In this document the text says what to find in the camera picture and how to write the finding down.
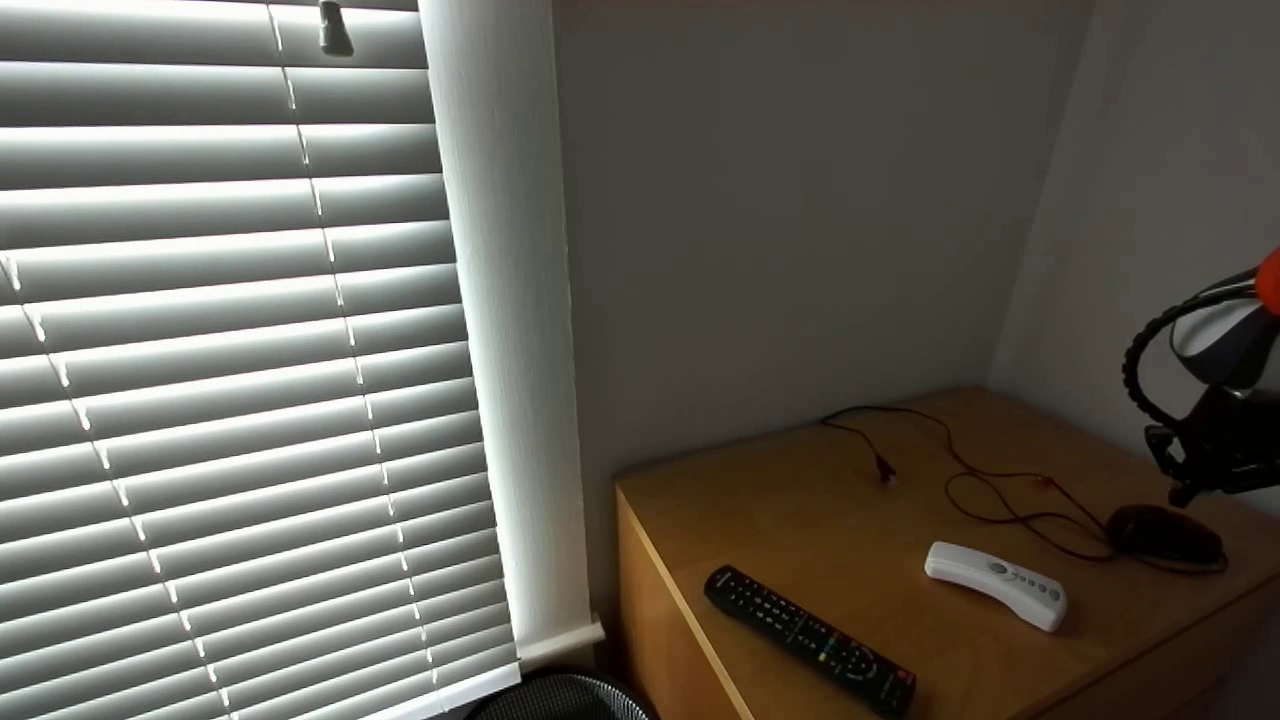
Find black TV remote control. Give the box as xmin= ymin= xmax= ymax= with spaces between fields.
xmin=705 ymin=564 xmax=915 ymax=720

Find black oval digital clock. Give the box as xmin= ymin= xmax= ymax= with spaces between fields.
xmin=1104 ymin=503 xmax=1226 ymax=566

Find wooden dresser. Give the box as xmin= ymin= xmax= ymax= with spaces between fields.
xmin=617 ymin=387 xmax=1280 ymax=720

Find white window blinds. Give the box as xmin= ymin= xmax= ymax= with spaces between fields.
xmin=0 ymin=0 xmax=519 ymax=720

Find black trash bin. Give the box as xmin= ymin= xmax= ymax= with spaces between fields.
xmin=468 ymin=671 xmax=650 ymax=720

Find white remote control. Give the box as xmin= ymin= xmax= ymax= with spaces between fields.
xmin=922 ymin=538 xmax=1069 ymax=632

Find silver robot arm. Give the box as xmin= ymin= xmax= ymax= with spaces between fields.
xmin=1147 ymin=251 xmax=1280 ymax=508

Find thin black cable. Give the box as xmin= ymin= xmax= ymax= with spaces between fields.
xmin=817 ymin=405 xmax=1230 ymax=578

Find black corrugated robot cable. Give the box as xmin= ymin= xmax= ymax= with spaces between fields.
xmin=1120 ymin=264 xmax=1263 ymax=453

